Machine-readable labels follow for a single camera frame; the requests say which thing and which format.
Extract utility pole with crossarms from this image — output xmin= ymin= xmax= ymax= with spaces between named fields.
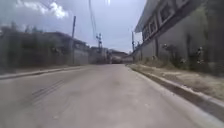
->
xmin=95 ymin=32 xmax=104 ymax=64

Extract dry grass verge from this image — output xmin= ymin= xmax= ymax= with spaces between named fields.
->
xmin=128 ymin=59 xmax=224 ymax=101

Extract long grey wall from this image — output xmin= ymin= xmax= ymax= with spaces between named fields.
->
xmin=0 ymin=29 xmax=90 ymax=72

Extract concrete kerb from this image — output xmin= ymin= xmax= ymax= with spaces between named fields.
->
xmin=126 ymin=65 xmax=224 ymax=123

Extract overhead wires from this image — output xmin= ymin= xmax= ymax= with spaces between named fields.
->
xmin=87 ymin=0 xmax=101 ymax=39

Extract vehicle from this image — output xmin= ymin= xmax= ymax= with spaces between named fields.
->
xmin=110 ymin=56 xmax=123 ymax=65

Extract large grey building with windows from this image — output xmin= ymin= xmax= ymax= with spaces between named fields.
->
xmin=131 ymin=0 xmax=224 ymax=76

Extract distant buildings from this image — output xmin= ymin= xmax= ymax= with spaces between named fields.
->
xmin=88 ymin=46 xmax=134 ymax=65

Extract grey concrete road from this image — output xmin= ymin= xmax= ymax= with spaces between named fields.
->
xmin=0 ymin=63 xmax=224 ymax=128

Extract narrow grey pavement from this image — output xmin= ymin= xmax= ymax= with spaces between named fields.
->
xmin=0 ymin=65 xmax=88 ymax=80

